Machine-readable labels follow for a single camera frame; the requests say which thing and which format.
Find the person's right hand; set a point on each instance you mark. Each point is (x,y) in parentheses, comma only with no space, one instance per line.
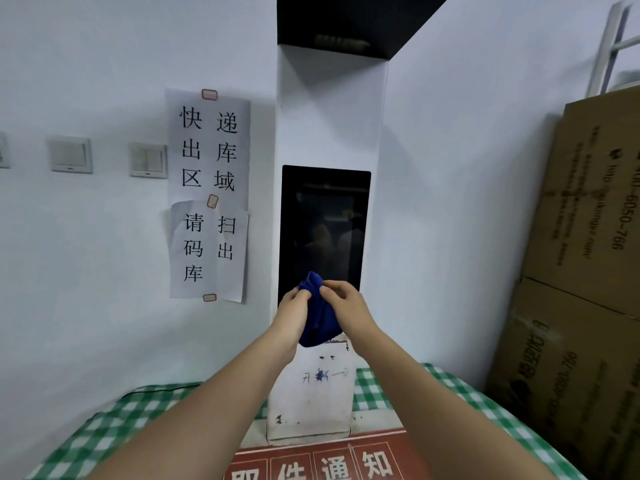
(351,307)

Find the person's left hand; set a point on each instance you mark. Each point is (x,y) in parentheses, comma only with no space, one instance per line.
(291,317)

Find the person's right thumb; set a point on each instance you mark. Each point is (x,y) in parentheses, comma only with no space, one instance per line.
(331,295)

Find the person's left thumb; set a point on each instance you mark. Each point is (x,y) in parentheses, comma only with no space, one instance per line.
(302,293)

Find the blue cleaning cloth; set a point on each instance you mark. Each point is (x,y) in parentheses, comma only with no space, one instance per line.
(317,314)

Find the person's right forearm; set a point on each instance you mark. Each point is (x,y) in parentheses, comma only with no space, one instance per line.
(435,414)

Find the person's left forearm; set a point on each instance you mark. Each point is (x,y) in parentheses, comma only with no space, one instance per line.
(190,419)

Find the white kiosk with black screen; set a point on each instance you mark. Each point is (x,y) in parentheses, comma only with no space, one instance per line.
(322,244)

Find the small white paper notice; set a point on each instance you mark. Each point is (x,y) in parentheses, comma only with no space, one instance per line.
(207,252)

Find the red notice sign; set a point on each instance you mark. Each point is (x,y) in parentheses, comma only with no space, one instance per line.
(320,462)

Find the large white paper notice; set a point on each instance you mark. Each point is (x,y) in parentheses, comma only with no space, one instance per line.
(210,147)

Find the green checkered tablecloth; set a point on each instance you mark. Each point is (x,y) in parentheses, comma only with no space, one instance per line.
(125,419)

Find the tall brown cardboard box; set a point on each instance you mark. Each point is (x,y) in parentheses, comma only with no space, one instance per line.
(585,199)

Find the black overhead panel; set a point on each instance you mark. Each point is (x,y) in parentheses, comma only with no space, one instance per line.
(350,22)

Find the white metal ladder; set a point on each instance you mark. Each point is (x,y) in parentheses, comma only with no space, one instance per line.
(607,47)

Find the white double wall switch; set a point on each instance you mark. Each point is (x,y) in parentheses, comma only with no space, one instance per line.
(148,160)

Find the white single wall switch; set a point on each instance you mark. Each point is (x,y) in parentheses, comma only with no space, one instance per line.
(70,154)

